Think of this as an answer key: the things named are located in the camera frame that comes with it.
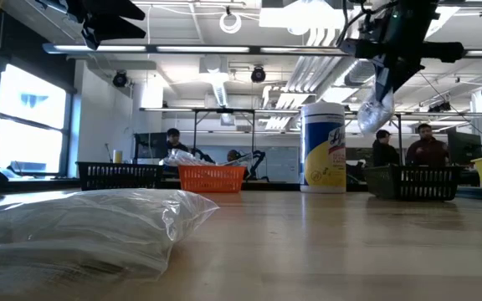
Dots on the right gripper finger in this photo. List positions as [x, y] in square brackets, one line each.
[383, 83]
[404, 73]

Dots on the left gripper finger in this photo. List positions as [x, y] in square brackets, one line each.
[113, 29]
[115, 10]

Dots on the bagged white printed soap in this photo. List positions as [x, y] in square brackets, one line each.
[375, 115]

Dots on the bagged toothbrush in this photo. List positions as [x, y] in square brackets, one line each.
[182, 159]
[241, 159]

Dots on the bagged white cotton balls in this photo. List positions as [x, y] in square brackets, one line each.
[78, 234]

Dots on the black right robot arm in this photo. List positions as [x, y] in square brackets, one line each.
[408, 21]

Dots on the background black robot arm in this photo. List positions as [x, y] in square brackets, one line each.
[258, 161]

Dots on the white yellow wipes canister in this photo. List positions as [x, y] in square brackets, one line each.
[322, 146]

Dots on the black monitor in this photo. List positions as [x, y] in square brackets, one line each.
[465, 146]
[151, 146]

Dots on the black plastic basket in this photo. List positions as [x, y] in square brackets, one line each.
[416, 184]
[115, 175]

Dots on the yellow cup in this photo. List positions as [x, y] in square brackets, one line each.
[117, 156]

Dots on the orange plastic basket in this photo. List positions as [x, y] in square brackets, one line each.
[211, 180]

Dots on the black ceiling camera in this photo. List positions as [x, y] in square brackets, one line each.
[119, 79]
[258, 74]

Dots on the background black rig frame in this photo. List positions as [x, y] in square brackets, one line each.
[224, 110]

